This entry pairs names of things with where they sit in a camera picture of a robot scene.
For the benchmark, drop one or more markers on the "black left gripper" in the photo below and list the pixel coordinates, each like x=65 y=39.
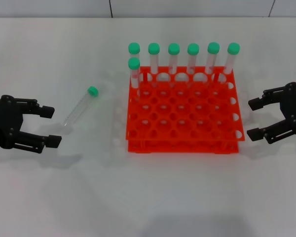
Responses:
x=3 y=118

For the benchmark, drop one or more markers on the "green capped clear test tube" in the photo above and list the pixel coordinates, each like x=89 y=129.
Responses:
x=173 y=49
x=134 y=63
x=134 y=48
x=233 y=48
x=154 y=48
x=213 y=48
x=92 y=91
x=193 y=49

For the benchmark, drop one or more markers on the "orange test tube rack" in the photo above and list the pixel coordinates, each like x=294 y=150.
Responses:
x=172 y=112

